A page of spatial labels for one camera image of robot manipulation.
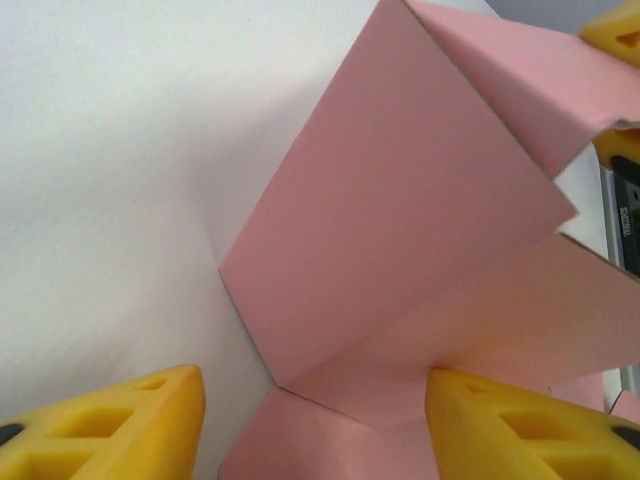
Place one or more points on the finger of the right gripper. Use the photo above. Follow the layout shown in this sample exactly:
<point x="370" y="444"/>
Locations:
<point x="617" y="30"/>
<point x="620" y="144"/>

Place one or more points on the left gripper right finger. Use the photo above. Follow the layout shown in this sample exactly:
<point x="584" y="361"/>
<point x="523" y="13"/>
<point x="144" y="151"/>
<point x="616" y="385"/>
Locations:
<point x="530" y="440"/>

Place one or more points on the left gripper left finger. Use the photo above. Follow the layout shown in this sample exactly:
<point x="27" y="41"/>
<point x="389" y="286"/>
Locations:
<point x="110" y="435"/>

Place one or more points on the pink paper box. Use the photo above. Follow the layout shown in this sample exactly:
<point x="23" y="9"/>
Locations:
<point x="400" y="200"/>

